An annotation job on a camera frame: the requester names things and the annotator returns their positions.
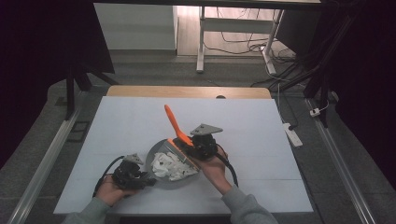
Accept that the orange-handled grey brush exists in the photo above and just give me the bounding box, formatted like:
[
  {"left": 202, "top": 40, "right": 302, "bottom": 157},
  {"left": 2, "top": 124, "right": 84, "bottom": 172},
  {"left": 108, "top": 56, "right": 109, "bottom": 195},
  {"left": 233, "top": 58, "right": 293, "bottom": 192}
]
[{"left": 163, "top": 104, "right": 201, "bottom": 172}]

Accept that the person's right hand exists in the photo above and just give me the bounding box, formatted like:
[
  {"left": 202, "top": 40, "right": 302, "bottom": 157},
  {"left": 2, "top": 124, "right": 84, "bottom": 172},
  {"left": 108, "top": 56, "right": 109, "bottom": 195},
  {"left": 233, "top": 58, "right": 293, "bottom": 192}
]
[{"left": 190, "top": 145, "right": 233, "bottom": 196}]

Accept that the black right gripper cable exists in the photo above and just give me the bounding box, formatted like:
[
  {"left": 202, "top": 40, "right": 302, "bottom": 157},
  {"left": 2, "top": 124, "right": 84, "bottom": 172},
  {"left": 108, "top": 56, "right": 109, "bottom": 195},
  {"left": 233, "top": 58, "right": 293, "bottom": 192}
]
[{"left": 214, "top": 144, "right": 240, "bottom": 189}]

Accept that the white cabinet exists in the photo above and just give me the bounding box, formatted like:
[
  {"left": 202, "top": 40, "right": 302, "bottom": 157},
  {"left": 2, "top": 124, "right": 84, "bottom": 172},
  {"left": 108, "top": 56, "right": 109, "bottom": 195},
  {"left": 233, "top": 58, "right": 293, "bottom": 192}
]
[{"left": 93, "top": 3, "right": 179, "bottom": 51}]

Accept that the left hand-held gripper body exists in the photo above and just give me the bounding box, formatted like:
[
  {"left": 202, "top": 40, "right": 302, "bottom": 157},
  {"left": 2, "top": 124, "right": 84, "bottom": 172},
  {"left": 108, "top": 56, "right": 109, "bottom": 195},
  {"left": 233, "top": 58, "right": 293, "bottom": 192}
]
[{"left": 111, "top": 152, "right": 149, "bottom": 191}]

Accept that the white board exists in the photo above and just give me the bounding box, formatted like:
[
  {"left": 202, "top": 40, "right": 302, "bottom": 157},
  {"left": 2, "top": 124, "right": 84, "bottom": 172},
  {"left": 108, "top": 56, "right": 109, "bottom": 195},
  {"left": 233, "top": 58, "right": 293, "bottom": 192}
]
[{"left": 52, "top": 95, "right": 314, "bottom": 217}]

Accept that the white power strip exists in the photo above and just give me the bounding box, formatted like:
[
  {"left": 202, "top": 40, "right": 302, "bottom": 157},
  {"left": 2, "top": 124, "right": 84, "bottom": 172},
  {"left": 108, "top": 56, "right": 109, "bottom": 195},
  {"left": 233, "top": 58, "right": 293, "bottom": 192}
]
[{"left": 282, "top": 122, "right": 304, "bottom": 148}]

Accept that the aluminium rail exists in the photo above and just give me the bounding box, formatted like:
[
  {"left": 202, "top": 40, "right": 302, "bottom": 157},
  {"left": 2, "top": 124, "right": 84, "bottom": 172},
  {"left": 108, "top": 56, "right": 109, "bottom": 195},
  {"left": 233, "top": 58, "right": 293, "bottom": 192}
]
[
  {"left": 304, "top": 97, "right": 378, "bottom": 224},
  {"left": 7, "top": 105, "right": 84, "bottom": 224}
]

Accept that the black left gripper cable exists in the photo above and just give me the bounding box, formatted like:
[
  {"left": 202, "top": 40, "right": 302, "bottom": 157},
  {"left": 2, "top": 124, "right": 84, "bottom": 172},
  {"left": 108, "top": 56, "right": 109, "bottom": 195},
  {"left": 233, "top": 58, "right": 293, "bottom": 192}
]
[{"left": 92, "top": 155, "right": 126, "bottom": 199}]

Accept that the pile of white paper scraps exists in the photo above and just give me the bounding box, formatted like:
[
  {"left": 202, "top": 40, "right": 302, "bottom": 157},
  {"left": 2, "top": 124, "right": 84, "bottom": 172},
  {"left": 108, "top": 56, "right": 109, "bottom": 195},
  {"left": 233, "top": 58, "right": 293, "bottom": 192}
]
[{"left": 150, "top": 151, "right": 199, "bottom": 183}]

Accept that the wooden table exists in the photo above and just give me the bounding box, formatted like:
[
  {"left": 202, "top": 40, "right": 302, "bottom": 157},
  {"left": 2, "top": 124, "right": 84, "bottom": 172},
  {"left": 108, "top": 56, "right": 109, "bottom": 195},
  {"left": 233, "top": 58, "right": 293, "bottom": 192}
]
[{"left": 106, "top": 85, "right": 273, "bottom": 100}]

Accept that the dark curtain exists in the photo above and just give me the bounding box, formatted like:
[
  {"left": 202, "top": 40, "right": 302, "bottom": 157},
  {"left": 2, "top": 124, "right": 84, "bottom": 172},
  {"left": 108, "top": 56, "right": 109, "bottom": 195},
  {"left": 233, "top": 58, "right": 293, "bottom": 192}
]
[
  {"left": 0, "top": 0, "right": 117, "bottom": 171},
  {"left": 323, "top": 0, "right": 396, "bottom": 190}
]

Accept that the black metal stand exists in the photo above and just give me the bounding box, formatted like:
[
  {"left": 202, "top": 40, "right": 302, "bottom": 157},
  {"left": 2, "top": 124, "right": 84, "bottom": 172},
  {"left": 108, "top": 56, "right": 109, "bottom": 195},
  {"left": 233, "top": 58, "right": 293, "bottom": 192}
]
[
  {"left": 270, "top": 8, "right": 362, "bottom": 129},
  {"left": 63, "top": 60, "right": 120, "bottom": 121}
]

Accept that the black floor plate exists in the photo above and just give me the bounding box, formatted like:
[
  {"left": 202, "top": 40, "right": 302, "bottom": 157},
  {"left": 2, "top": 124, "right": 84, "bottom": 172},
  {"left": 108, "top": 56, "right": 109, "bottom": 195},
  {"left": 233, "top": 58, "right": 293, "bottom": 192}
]
[{"left": 66, "top": 119, "right": 92, "bottom": 144}]

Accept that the black power strip cable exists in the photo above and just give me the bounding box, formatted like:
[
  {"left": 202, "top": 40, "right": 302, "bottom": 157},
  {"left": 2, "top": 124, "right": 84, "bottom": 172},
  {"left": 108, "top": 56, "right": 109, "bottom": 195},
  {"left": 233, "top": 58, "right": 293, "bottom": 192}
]
[{"left": 276, "top": 91, "right": 299, "bottom": 131}]

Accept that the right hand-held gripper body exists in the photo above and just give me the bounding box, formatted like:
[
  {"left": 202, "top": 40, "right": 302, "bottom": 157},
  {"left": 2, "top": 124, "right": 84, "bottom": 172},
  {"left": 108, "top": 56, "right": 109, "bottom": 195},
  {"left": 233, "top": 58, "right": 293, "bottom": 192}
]
[{"left": 182, "top": 123, "right": 224, "bottom": 162}]

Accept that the grey dustpan with orange edge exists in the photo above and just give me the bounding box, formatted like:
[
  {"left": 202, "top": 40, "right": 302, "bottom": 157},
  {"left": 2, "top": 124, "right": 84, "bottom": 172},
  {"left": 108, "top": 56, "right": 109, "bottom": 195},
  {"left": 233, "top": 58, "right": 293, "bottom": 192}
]
[{"left": 145, "top": 138, "right": 201, "bottom": 191}]

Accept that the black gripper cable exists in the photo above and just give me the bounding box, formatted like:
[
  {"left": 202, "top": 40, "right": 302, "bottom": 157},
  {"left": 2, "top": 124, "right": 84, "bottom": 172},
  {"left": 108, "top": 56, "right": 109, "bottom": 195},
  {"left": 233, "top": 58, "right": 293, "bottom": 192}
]
[
  {"left": 214, "top": 144, "right": 240, "bottom": 189},
  {"left": 92, "top": 155, "right": 126, "bottom": 199}
]

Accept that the tangle of black floor cables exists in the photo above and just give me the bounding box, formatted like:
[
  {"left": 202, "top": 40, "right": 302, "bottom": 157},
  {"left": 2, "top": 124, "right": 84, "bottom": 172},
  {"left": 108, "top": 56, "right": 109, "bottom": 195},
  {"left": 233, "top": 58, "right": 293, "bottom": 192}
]
[{"left": 204, "top": 7, "right": 300, "bottom": 64}]

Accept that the white desk frame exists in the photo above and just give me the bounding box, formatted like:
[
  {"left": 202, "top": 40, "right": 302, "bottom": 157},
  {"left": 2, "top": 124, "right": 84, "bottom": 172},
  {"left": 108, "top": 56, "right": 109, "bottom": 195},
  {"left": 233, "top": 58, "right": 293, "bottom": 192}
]
[{"left": 195, "top": 5, "right": 286, "bottom": 76}]

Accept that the person's left hand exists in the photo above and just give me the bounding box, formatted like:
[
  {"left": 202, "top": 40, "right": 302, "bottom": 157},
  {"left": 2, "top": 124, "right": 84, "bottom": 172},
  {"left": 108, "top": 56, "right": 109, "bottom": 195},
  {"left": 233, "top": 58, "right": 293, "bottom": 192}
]
[{"left": 93, "top": 174, "right": 138, "bottom": 207}]

